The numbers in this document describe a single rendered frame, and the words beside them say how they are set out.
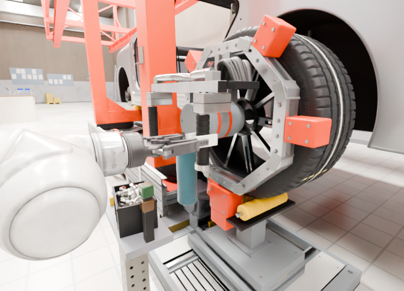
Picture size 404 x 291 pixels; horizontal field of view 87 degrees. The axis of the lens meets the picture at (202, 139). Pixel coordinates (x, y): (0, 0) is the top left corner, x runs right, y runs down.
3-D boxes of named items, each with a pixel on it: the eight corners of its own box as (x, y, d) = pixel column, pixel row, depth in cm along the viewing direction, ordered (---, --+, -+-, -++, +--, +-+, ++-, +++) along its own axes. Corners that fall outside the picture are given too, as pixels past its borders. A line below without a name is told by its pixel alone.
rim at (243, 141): (254, 42, 103) (226, 133, 128) (216, 36, 90) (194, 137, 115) (362, 78, 69) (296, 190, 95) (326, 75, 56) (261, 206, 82)
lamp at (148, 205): (155, 210, 71) (154, 199, 70) (143, 214, 69) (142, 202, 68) (150, 204, 74) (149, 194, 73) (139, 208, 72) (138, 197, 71)
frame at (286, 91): (288, 210, 69) (308, 26, 57) (276, 217, 65) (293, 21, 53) (196, 163, 113) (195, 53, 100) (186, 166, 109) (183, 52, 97)
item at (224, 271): (304, 275, 104) (306, 257, 102) (252, 318, 84) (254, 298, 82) (233, 223, 144) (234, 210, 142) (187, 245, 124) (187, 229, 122)
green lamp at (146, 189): (154, 196, 70) (154, 184, 69) (142, 199, 67) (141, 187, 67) (149, 191, 73) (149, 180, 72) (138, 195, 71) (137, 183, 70)
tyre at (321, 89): (249, 22, 104) (216, 137, 137) (210, 12, 91) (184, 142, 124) (407, 60, 60) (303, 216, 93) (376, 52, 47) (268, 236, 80)
